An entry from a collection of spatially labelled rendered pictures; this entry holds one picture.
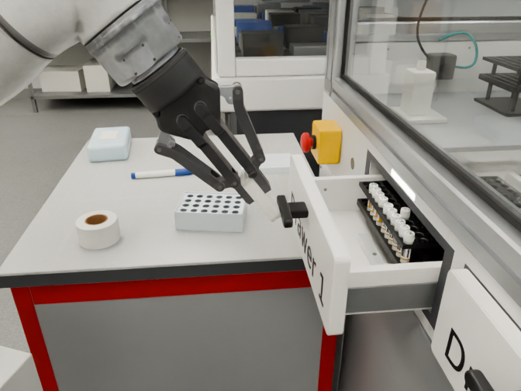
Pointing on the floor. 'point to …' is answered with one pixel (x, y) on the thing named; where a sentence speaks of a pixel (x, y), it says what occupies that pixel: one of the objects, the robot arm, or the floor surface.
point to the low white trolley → (167, 286)
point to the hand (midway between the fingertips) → (260, 195)
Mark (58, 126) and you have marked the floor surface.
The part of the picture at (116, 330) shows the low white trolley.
